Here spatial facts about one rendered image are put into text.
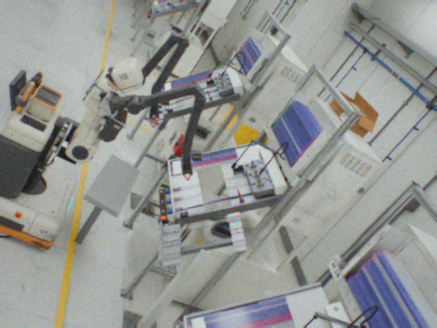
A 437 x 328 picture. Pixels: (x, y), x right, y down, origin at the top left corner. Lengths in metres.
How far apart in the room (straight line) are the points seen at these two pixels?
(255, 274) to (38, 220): 1.54
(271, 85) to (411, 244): 2.32
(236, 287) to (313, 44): 3.58
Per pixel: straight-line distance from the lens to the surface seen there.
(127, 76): 2.79
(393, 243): 2.28
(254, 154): 3.43
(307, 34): 6.04
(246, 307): 2.40
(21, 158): 2.96
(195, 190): 3.18
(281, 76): 4.21
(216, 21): 7.34
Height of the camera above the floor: 2.30
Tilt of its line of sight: 23 degrees down
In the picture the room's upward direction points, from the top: 37 degrees clockwise
